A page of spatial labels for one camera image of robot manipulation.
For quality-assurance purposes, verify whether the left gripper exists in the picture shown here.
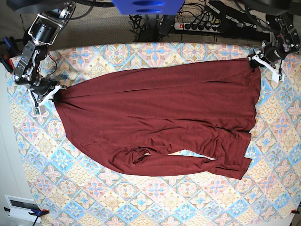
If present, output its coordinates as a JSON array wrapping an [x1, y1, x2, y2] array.
[[249, 42, 287, 69]]

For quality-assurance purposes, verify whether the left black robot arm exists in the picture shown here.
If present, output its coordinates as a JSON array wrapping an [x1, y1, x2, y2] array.
[[249, 12, 301, 68]]

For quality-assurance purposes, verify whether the orange corner clamp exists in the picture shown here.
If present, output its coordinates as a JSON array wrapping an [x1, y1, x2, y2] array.
[[291, 210, 300, 214]]

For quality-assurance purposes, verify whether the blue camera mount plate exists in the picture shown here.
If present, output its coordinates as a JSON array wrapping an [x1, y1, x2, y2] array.
[[112, 0, 185, 16]]

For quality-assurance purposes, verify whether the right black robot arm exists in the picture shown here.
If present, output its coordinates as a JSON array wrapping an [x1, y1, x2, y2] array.
[[12, 1, 76, 106]]

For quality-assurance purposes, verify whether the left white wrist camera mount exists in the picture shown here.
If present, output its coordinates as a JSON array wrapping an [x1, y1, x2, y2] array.
[[248, 48, 285, 83]]

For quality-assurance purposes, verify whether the blue black bar clamp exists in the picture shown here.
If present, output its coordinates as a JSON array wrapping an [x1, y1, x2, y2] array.
[[4, 207, 49, 223]]

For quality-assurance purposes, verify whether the white power strip red switch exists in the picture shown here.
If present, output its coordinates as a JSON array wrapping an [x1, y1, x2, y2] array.
[[174, 22, 219, 33]]

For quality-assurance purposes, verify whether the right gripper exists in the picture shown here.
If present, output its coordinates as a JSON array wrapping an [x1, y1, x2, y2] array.
[[28, 79, 58, 101]]

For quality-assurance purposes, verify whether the dark red t-shirt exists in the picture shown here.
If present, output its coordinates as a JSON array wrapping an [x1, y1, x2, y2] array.
[[55, 58, 261, 179]]

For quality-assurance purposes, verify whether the blue clamp upper left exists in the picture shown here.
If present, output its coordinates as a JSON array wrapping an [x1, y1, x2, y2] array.
[[3, 36, 15, 49]]

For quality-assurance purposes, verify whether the white wall socket box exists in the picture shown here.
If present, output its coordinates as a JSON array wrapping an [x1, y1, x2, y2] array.
[[4, 194, 39, 222]]

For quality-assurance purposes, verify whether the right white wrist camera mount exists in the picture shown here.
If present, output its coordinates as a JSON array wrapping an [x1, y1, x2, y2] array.
[[27, 84, 67, 115]]

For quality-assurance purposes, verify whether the black orange table clamp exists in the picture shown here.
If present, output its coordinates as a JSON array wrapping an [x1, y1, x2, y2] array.
[[0, 54, 15, 74]]

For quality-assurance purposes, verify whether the patterned tablecloth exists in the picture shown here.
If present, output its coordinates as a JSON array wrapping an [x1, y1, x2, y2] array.
[[5, 54, 301, 226]]

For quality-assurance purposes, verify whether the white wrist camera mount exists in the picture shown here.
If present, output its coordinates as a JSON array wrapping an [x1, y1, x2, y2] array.
[[27, 84, 67, 115], [248, 48, 285, 83]]

